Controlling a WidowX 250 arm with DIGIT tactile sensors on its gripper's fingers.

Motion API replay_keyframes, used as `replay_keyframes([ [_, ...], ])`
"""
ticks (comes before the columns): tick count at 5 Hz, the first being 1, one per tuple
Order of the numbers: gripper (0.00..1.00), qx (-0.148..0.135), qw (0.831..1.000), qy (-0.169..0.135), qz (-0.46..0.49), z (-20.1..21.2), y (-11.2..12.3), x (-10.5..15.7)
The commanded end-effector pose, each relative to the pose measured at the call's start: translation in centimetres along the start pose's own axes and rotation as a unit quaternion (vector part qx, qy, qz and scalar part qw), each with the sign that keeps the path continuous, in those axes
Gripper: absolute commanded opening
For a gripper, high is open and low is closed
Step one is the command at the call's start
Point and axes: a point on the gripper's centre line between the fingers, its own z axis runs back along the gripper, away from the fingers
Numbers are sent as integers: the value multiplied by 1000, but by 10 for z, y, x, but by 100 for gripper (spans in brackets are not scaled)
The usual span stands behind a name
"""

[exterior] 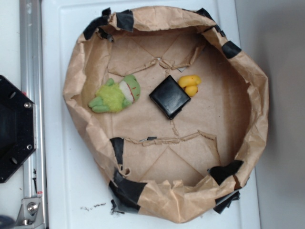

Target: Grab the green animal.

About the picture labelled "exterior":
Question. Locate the black square box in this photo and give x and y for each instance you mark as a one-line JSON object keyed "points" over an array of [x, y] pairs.
{"points": [[169, 97]]}

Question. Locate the green plush frog toy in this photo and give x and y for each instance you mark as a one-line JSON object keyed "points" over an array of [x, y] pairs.
{"points": [[114, 97]]}

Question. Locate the brown paper bag tray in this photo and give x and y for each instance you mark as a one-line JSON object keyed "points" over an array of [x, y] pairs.
{"points": [[172, 169]]}

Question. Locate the aluminium extrusion rail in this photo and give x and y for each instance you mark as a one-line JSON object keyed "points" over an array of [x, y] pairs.
{"points": [[34, 169]]}

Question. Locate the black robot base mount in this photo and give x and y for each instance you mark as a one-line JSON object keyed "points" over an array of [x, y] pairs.
{"points": [[16, 129]]}

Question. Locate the metal corner bracket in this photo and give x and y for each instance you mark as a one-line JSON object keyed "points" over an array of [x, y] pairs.
{"points": [[30, 214]]}

